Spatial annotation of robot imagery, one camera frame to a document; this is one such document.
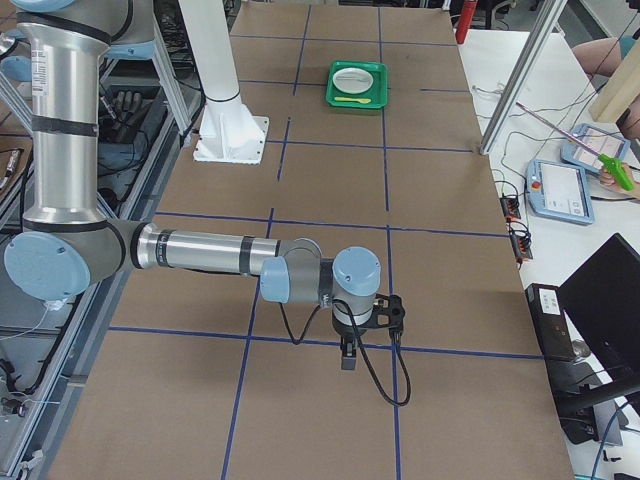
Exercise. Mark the black monitor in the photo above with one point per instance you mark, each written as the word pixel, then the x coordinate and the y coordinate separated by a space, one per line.
pixel 601 299

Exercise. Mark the green plastic tray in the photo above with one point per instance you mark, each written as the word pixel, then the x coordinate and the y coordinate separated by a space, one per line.
pixel 377 93

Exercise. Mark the black computer box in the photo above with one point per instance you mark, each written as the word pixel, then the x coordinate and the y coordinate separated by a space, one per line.
pixel 550 324

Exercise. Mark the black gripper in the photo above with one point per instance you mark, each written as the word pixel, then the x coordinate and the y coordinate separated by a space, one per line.
pixel 346 332

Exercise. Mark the blue teach pendant far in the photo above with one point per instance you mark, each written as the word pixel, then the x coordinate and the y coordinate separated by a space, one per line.
pixel 610 144

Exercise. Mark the blue teach pendant near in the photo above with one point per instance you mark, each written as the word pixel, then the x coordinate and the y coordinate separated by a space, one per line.
pixel 559 191

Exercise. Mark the pale green plastic fork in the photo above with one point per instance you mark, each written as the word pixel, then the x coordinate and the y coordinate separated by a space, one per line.
pixel 342 79

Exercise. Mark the green handled reacher grabber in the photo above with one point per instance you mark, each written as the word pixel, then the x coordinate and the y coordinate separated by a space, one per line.
pixel 612 164

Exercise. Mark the red cylinder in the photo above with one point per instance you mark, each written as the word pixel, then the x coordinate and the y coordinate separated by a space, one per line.
pixel 465 20

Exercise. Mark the black camera bracket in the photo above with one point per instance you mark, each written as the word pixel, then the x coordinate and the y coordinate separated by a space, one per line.
pixel 388 313

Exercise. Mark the white round plate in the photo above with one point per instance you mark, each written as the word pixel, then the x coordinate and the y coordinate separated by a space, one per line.
pixel 353 87

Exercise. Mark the yellow plastic spoon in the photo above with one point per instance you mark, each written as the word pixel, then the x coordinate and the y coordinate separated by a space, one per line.
pixel 362 101

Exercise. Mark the aluminium frame post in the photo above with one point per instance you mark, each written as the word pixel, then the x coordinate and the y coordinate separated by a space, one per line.
pixel 536 40

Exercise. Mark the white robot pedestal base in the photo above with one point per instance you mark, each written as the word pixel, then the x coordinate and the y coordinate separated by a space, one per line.
pixel 229 132

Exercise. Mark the blue teach pendant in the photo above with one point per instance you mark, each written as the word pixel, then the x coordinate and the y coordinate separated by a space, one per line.
pixel 559 191
pixel 610 144

